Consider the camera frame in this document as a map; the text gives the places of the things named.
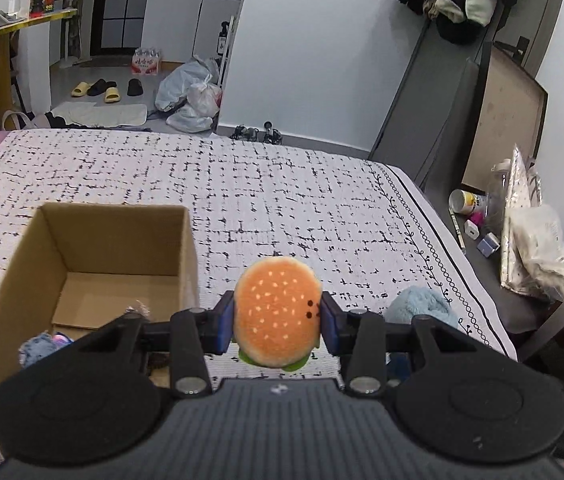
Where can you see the patterned flat package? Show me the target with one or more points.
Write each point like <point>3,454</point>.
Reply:
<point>521,195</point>

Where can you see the black glass-panel door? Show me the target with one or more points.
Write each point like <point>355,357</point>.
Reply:
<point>117,5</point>

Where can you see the yellow slipper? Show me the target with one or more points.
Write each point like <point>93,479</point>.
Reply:
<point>112,95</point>
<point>82,89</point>

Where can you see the white cabinet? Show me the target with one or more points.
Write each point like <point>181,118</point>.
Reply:
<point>187,27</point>

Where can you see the white plug charger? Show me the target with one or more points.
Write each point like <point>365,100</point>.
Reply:
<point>14,6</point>

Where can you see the thin patterned stick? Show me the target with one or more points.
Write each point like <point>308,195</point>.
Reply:
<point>459,232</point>

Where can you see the grey plastic bag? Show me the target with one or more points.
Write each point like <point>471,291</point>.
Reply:
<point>179,80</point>

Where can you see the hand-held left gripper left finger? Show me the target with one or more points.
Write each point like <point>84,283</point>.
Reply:
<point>224,327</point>

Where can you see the wooden board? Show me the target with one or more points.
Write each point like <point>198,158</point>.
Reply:
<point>501,110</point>

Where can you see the white tote bag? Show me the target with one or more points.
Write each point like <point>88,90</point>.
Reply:
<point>27,121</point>

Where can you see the pink small toy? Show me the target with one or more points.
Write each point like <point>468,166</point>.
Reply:
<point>476,220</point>

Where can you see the grey metal frame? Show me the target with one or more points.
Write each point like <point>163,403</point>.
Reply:
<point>561,305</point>

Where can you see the white standing fan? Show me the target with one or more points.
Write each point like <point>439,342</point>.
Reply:
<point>70,25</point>

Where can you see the white floor mat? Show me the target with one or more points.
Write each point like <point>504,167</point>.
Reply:
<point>102,114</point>

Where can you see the grey bedside bench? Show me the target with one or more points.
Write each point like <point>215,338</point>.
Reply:
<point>486,285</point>

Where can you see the small purple box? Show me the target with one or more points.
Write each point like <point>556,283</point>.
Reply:
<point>487,244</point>

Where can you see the cardboard box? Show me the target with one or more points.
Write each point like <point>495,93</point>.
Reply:
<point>112,240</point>

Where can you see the crumpled white plastic bag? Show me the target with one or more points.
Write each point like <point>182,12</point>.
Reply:
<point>189,121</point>

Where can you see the yellow and white cup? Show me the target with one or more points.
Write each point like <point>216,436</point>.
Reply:
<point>464,202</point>

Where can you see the black floor gadget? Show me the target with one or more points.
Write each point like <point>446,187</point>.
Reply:
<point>257,134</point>

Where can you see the black spray bottle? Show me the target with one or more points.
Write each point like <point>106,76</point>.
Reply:
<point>222,40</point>

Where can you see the dark leaning panel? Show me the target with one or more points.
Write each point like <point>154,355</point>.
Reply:
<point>426,110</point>

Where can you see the black slipper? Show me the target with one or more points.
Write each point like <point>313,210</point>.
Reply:
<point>103,87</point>
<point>135,87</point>

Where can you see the blue-grey fluffy plush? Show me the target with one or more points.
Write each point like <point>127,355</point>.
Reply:
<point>419,305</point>

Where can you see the pack of water bottles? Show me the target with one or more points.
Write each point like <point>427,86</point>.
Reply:
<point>148,61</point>

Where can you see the hanging black jacket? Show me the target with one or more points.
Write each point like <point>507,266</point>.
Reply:
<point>456,30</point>

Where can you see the small white adapter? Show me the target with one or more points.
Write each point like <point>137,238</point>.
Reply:
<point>470,231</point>

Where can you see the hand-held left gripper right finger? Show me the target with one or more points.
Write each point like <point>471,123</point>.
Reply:
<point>331,327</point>

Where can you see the printed white blanket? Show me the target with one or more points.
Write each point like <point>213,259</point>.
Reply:
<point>287,195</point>

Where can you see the bagged white fluffy pillow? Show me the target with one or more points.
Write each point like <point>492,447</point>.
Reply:
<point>546,255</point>

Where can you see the hamburger plush toy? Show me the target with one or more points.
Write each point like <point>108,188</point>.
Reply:
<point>274,310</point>

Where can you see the blue tissue packet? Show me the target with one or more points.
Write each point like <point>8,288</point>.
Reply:
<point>397,364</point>

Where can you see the blue shark plush toy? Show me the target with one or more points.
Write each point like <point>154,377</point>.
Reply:
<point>37,350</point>

